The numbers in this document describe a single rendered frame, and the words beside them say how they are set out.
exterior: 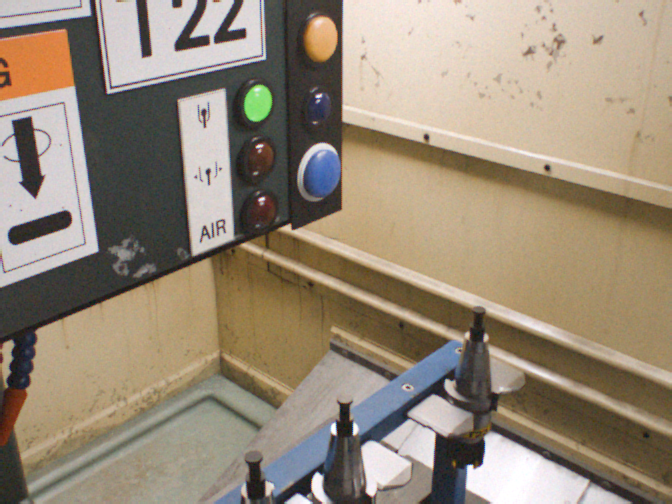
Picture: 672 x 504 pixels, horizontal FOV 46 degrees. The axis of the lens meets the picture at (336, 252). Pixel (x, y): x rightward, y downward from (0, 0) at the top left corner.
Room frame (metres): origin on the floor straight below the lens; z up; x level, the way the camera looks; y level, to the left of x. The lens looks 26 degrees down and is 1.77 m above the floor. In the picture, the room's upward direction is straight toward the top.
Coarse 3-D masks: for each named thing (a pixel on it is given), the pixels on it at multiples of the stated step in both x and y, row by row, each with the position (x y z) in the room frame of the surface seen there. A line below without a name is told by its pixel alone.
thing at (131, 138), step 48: (96, 48) 0.36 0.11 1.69; (96, 96) 0.36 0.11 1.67; (144, 96) 0.37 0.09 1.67; (192, 96) 0.40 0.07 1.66; (96, 144) 0.35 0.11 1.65; (144, 144) 0.37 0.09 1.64; (240, 144) 0.42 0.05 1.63; (288, 144) 0.44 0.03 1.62; (96, 192) 0.35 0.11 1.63; (144, 192) 0.37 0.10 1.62; (240, 192) 0.42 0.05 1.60; (288, 192) 0.44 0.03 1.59; (144, 240) 0.37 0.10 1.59; (240, 240) 0.42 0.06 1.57; (0, 288) 0.31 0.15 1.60; (48, 288) 0.33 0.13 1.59; (96, 288) 0.35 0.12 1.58; (0, 336) 0.31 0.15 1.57
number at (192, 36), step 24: (168, 0) 0.39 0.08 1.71; (192, 0) 0.40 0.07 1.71; (216, 0) 0.41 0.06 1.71; (240, 0) 0.42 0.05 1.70; (168, 24) 0.39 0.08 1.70; (192, 24) 0.40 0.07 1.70; (216, 24) 0.41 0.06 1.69; (240, 24) 0.42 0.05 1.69; (192, 48) 0.39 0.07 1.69; (216, 48) 0.41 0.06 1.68; (240, 48) 0.42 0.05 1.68
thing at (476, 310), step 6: (474, 306) 0.77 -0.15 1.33; (480, 306) 0.77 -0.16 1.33; (474, 312) 0.75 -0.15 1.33; (480, 312) 0.75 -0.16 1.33; (474, 318) 0.76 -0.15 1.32; (480, 318) 0.75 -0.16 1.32; (474, 324) 0.76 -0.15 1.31; (480, 324) 0.75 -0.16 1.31; (474, 330) 0.75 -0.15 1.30; (480, 330) 0.75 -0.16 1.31; (474, 336) 0.75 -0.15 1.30; (480, 336) 0.75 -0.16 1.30
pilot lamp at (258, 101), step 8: (256, 88) 0.42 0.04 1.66; (264, 88) 0.42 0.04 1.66; (248, 96) 0.42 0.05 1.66; (256, 96) 0.42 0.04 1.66; (264, 96) 0.42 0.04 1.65; (248, 104) 0.42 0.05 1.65; (256, 104) 0.42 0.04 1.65; (264, 104) 0.42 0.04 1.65; (248, 112) 0.42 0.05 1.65; (256, 112) 0.42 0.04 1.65; (264, 112) 0.42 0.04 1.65; (256, 120) 0.42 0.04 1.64
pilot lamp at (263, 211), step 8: (264, 200) 0.42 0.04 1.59; (272, 200) 0.43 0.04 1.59; (256, 208) 0.42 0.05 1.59; (264, 208) 0.42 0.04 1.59; (272, 208) 0.42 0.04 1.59; (256, 216) 0.42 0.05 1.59; (264, 216) 0.42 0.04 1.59; (272, 216) 0.42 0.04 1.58; (256, 224) 0.42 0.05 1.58; (264, 224) 0.42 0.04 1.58
